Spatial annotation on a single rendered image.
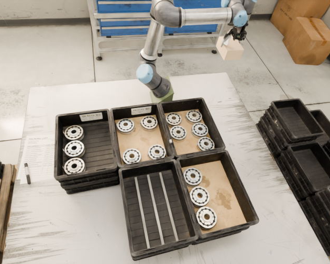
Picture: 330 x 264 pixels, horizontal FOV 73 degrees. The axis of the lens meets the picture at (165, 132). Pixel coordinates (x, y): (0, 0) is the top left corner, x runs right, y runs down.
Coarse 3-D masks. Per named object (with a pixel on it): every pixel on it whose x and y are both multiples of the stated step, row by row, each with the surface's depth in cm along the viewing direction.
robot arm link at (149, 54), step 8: (152, 0) 122; (160, 0) 115; (168, 0) 115; (152, 8) 123; (152, 16) 125; (152, 24) 130; (152, 32) 134; (160, 32) 135; (152, 40) 138; (144, 48) 147; (152, 48) 143; (144, 56) 148; (152, 56) 149
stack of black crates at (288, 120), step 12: (276, 108) 194; (288, 108) 210; (300, 108) 204; (264, 120) 213; (276, 120) 196; (288, 120) 201; (300, 120) 203; (312, 120) 193; (264, 132) 214; (276, 132) 199; (288, 132) 183; (300, 132) 195; (312, 132) 194; (324, 132) 184; (276, 144) 199; (288, 144) 186; (276, 156) 204
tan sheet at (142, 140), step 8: (136, 120) 142; (136, 128) 139; (120, 136) 134; (128, 136) 135; (136, 136) 136; (144, 136) 136; (152, 136) 137; (160, 136) 137; (120, 144) 131; (128, 144) 132; (136, 144) 132; (144, 144) 133; (152, 144) 133; (160, 144) 134; (120, 152) 128; (144, 152) 130; (144, 160) 127
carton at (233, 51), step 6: (222, 36) 155; (234, 42) 152; (222, 48) 152; (228, 48) 147; (234, 48) 148; (240, 48) 148; (222, 54) 153; (228, 54) 148; (234, 54) 150; (240, 54) 151
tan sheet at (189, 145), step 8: (176, 112) 150; (184, 112) 150; (184, 120) 146; (184, 128) 142; (192, 136) 140; (208, 136) 141; (176, 144) 135; (184, 144) 136; (192, 144) 136; (184, 152) 132
